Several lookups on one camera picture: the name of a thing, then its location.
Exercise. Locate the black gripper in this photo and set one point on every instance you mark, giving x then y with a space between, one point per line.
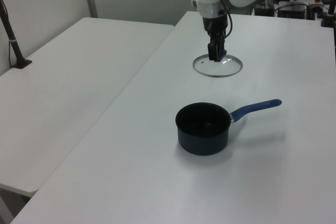
214 24

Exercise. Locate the glass lid with blue knob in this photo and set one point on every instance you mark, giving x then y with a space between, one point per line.
228 68

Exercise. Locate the black electronics box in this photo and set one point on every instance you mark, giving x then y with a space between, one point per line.
292 11

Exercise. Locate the black pole with table clamp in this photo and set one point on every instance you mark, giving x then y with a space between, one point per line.
329 19

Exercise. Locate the white side table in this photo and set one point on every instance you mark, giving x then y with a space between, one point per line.
52 90

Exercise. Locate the black camera pole with foot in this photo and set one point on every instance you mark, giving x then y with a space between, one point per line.
14 48

